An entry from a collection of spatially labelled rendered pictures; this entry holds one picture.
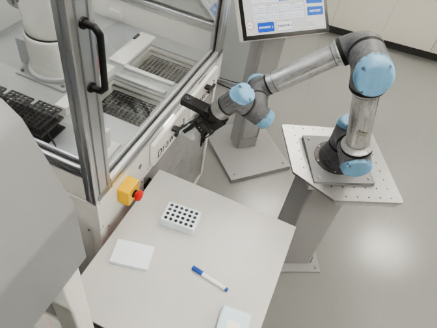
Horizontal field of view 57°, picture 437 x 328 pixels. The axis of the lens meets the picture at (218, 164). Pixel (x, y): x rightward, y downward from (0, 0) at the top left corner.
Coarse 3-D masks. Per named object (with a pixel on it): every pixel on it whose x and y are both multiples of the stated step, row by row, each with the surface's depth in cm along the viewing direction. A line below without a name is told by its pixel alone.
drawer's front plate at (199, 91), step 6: (216, 66) 184; (210, 72) 181; (216, 72) 185; (204, 78) 177; (210, 78) 180; (216, 78) 189; (204, 84) 175; (210, 84) 183; (198, 90) 171; (204, 90) 179; (198, 96) 174; (192, 114) 175
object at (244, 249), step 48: (144, 192) 152; (192, 192) 155; (144, 240) 138; (192, 240) 140; (240, 240) 143; (288, 240) 146; (96, 288) 124; (144, 288) 126; (192, 288) 128; (240, 288) 130
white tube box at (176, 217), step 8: (168, 208) 144; (176, 208) 144; (184, 208) 144; (168, 216) 141; (176, 216) 142; (184, 216) 142; (192, 216) 143; (200, 216) 146; (160, 224) 143; (168, 224) 141; (176, 224) 139; (184, 224) 141; (192, 224) 140; (184, 232) 142; (192, 232) 140
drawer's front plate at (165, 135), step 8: (184, 112) 163; (176, 120) 158; (184, 120) 167; (168, 128) 153; (160, 136) 149; (168, 136) 156; (152, 144) 146; (160, 144) 150; (168, 144) 160; (152, 152) 148; (160, 152) 154; (152, 160) 151
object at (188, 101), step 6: (186, 96) 143; (192, 96) 144; (180, 102) 143; (186, 102) 141; (192, 102) 142; (198, 102) 143; (204, 102) 143; (192, 108) 142; (198, 108) 141; (204, 108) 141; (204, 114) 141
